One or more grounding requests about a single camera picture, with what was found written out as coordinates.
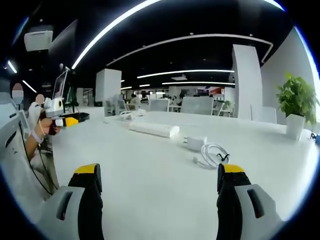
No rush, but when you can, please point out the long curved ceiling light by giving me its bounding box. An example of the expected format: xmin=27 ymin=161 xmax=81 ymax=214
xmin=71 ymin=0 xmax=165 ymax=70

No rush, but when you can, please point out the bundle of white cables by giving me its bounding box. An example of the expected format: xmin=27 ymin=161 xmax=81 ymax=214
xmin=119 ymin=108 xmax=146 ymax=120

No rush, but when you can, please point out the white ceiling trim line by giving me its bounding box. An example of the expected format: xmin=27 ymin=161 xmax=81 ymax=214
xmin=113 ymin=33 xmax=275 ymax=66

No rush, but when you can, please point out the grey mesh office chair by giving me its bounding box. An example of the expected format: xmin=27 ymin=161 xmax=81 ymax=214
xmin=149 ymin=98 xmax=171 ymax=113

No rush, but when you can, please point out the ceiling air conditioner unit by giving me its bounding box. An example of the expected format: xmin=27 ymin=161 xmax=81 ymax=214
xmin=24 ymin=29 xmax=54 ymax=52

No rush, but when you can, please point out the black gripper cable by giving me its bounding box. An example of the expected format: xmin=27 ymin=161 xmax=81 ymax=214
xmin=18 ymin=122 xmax=55 ymax=196

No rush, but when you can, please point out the wide grey office chair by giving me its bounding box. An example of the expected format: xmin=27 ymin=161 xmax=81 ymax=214
xmin=181 ymin=96 xmax=215 ymax=116

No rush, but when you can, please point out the white power strip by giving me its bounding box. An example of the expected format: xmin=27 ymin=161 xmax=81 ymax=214
xmin=128 ymin=121 xmax=180 ymax=139

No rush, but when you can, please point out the silver computer monitor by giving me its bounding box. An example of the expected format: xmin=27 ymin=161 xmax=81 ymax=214
xmin=51 ymin=69 xmax=70 ymax=101

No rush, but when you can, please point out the potted green plant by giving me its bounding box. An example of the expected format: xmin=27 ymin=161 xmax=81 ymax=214
xmin=275 ymin=71 xmax=320 ymax=141

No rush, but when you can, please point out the short ceiling light strip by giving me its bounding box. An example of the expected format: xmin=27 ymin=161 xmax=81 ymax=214
xmin=161 ymin=80 xmax=236 ymax=87

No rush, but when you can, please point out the white desk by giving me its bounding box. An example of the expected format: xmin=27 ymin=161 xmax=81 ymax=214
xmin=49 ymin=109 xmax=320 ymax=240

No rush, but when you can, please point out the pale wristband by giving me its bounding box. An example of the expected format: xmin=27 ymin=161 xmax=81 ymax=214
xmin=29 ymin=130 xmax=45 ymax=145

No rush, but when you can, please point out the white frame office chair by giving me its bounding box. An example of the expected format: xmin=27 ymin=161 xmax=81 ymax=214
xmin=104 ymin=98 xmax=128 ymax=118

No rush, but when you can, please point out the black desk object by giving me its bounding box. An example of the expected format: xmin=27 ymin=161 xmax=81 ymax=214
xmin=63 ymin=112 xmax=90 ymax=123

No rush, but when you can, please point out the white charger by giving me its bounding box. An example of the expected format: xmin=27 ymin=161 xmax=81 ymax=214
xmin=180 ymin=136 xmax=208 ymax=152

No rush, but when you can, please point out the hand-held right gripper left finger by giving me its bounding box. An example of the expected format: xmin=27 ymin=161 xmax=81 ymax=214
xmin=39 ymin=162 xmax=105 ymax=240

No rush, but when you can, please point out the straight ceiling light strip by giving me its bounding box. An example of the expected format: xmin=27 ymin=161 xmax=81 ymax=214
xmin=136 ymin=69 xmax=236 ymax=79

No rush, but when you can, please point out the person's left hand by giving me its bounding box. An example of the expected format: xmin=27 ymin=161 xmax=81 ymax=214
xmin=37 ymin=117 xmax=62 ymax=137

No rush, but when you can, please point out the white coiled charger cable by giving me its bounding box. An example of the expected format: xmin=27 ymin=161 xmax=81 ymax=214
xmin=193 ymin=142 xmax=230 ymax=170

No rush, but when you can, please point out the white plain chair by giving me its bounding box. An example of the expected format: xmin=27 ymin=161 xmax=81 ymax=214
xmin=250 ymin=104 xmax=278 ymax=125

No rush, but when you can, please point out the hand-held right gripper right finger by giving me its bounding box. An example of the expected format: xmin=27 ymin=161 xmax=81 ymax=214
xmin=216 ymin=163 xmax=288 ymax=240

